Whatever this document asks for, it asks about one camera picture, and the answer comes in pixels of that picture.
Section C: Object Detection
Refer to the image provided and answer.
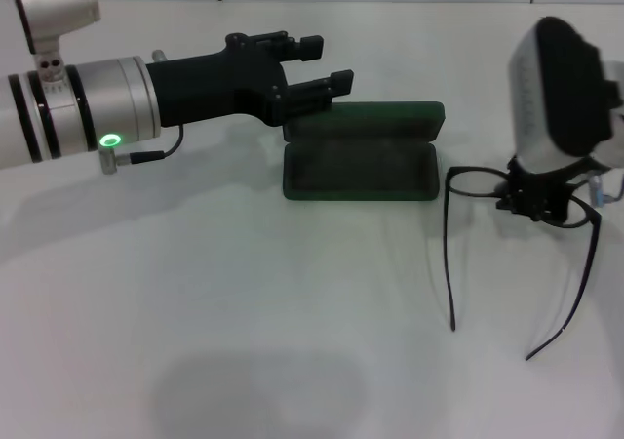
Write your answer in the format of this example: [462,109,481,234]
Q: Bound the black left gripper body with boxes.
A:
[144,31,290,129]

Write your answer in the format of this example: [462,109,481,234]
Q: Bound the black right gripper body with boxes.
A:
[495,155,595,224]

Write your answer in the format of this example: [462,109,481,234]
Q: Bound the green glasses case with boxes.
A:
[281,100,447,203]

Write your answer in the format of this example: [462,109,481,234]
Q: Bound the black glasses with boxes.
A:
[442,165,604,361]

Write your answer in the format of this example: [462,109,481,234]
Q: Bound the right wrist connector with cable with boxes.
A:
[587,174,611,210]

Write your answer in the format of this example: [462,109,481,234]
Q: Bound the wrist connector with cable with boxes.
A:
[98,125,185,176]
[587,174,611,210]

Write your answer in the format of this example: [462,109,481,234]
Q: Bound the left wrist connector with cable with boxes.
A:
[98,125,185,176]

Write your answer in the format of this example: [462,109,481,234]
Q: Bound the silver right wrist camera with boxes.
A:
[506,16,618,172]

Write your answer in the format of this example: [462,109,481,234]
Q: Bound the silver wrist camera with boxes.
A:
[506,16,618,172]
[7,0,102,69]

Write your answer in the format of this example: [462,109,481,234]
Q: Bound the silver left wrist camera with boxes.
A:
[7,0,102,69]

